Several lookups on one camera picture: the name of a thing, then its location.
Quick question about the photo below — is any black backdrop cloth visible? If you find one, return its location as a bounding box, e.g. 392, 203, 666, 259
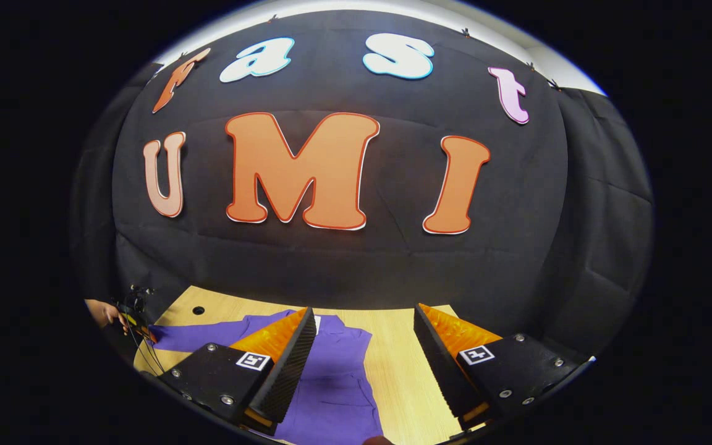
72, 9, 653, 359

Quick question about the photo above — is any thin black cable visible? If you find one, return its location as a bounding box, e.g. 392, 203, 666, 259
124, 321, 166, 376

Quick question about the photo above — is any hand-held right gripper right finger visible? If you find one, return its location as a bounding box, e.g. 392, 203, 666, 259
413, 303, 591, 433

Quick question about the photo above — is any purple shirt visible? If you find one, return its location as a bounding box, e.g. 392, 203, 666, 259
149, 309, 384, 445

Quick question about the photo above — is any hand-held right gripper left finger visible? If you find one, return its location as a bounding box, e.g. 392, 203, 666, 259
157, 307, 318, 436

